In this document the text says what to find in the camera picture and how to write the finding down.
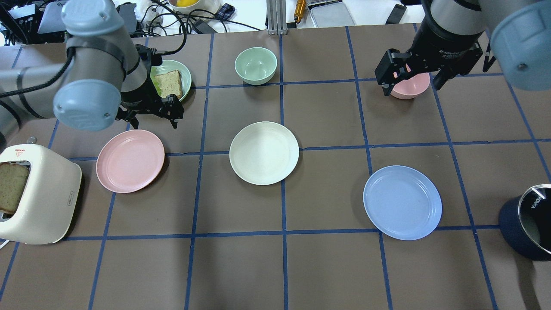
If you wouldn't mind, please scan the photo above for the cream plate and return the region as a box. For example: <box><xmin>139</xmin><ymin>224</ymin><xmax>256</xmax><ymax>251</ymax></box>
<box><xmin>229</xmin><ymin>121</ymin><xmax>300</xmax><ymax>185</ymax></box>

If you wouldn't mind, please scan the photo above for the bread slice in toaster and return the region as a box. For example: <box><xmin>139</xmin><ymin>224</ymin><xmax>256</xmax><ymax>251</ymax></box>
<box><xmin>0</xmin><ymin>163</ymin><xmax>30</xmax><ymax>214</ymax></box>

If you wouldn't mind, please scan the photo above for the green plate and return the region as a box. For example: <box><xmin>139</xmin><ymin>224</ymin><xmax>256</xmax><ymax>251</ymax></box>
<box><xmin>155</xmin><ymin>59</ymin><xmax>192</xmax><ymax>102</ymax></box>

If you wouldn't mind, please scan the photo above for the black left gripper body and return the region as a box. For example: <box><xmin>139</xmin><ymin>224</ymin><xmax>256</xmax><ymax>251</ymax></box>
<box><xmin>120</xmin><ymin>44</ymin><xmax>176</xmax><ymax>120</ymax></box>

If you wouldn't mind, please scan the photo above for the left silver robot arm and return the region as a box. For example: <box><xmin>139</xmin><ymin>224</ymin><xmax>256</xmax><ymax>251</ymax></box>
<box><xmin>0</xmin><ymin>0</ymin><xmax>184</xmax><ymax>147</ymax></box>

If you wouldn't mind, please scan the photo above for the white toaster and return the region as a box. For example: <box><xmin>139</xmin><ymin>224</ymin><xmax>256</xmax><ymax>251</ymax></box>
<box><xmin>0</xmin><ymin>144</ymin><xmax>82</xmax><ymax>245</ymax></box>

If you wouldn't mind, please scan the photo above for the green bowl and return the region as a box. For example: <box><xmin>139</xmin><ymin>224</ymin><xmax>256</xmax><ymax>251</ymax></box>
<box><xmin>234</xmin><ymin>47</ymin><xmax>278</xmax><ymax>86</ymax></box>

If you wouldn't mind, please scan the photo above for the aluminium frame post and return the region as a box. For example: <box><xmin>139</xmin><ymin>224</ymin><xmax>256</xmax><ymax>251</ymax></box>
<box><xmin>266</xmin><ymin>0</ymin><xmax>288</xmax><ymax>35</ymax></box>

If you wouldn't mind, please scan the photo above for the pink plate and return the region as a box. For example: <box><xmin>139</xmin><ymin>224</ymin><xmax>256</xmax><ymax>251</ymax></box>
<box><xmin>95</xmin><ymin>130</ymin><xmax>165</xmax><ymax>193</ymax></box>

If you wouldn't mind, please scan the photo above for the blue plate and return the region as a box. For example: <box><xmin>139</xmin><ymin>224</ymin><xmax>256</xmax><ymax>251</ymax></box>
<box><xmin>362</xmin><ymin>165</ymin><xmax>443</xmax><ymax>241</ymax></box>

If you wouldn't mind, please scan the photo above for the yellow toy fruit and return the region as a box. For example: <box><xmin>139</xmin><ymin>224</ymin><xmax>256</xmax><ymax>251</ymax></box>
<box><xmin>175</xmin><ymin>0</ymin><xmax>199</xmax><ymax>8</ymax></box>

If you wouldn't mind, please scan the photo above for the green lettuce leaf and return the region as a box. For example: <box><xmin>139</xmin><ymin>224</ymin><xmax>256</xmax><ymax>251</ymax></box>
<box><xmin>150</xmin><ymin>66</ymin><xmax>163</xmax><ymax>96</ymax></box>

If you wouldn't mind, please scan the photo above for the bread slice on plate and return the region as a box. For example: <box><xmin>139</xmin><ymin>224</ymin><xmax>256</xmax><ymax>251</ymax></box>
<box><xmin>158</xmin><ymin>69</ymin><xmax>183</xmax><ymax>99</ymax></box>

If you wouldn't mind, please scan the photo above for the beige bowl with toys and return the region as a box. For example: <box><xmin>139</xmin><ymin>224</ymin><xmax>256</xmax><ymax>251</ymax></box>
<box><xmin>168</xmin><ymin>0</ymin><xmax>223</xmax><ymax>14</ymax></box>

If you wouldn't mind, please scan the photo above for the pink bowl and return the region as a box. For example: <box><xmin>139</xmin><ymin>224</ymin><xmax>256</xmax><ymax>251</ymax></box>
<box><xmin>391</xmin><ymin>73</ymin><xmax>430</xmax><ymax>99</ymax></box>

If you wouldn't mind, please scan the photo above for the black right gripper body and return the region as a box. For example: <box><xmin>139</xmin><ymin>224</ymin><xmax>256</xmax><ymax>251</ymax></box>
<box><xmin>375</xmin><ymin>19</ymin><xmax>483</xmax><ymax>83</ymax></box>

